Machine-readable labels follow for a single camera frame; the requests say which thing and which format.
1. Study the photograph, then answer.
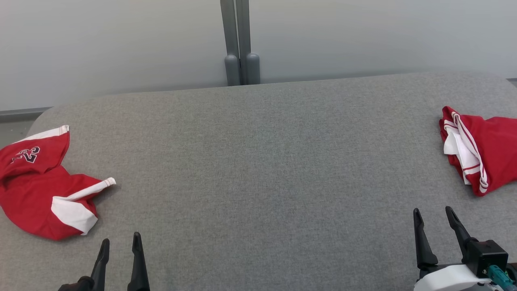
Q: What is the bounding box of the grey metal frame post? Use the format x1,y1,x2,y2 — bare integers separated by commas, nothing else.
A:
220,0,242,86
236,0,261,85

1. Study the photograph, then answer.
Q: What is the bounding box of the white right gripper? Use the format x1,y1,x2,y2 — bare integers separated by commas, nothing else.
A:
413,206,491,291

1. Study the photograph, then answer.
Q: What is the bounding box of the red white jersey garment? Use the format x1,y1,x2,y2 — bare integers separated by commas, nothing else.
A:
0,125,117,241

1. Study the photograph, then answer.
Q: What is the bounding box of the red jersey with black lettering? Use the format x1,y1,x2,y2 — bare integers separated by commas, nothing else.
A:
439,106,517,197

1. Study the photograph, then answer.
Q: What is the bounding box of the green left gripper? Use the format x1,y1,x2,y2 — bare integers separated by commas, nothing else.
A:
58,232,151,291

